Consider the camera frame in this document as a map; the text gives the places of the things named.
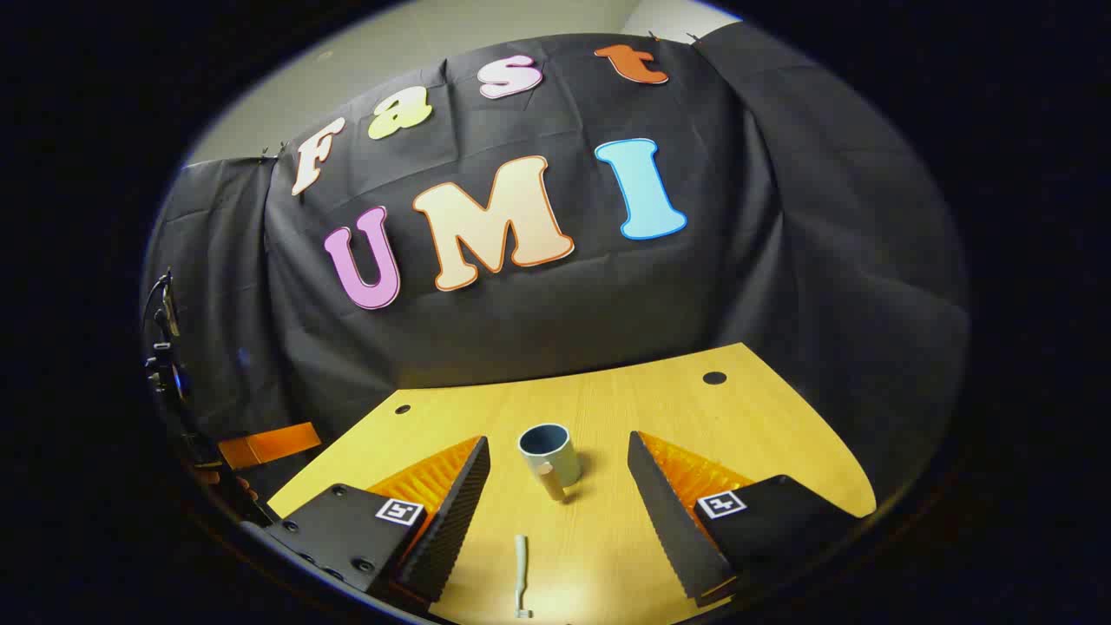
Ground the black backdrop cloth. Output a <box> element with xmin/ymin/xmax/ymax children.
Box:
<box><xmin>139</xmin><ymin>22</ymin><xmax>971</xmax><ymax>513</ymax></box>

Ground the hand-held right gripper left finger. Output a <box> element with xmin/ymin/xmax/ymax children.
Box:
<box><xmin>265</xmin><ymin>436</ymin><xmax>491</xmax><ymax>606</ymax></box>

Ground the grey cup with wooden handle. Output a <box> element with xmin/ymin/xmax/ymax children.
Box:
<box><xmin>518</xmin><ymin>423</ymin><xmax>582</xmax><ymax>504</ymax></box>

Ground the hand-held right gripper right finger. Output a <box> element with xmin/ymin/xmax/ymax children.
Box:
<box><xmin>627</xmin><ymin>431</ymin><xmax>869</xmax><ymax>609</ymax></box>

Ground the wooden desktop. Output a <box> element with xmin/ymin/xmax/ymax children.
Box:
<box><xmin>267</xmin><ymin>342</ymin><xmax>878</xmax><ymax>625</ymax></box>

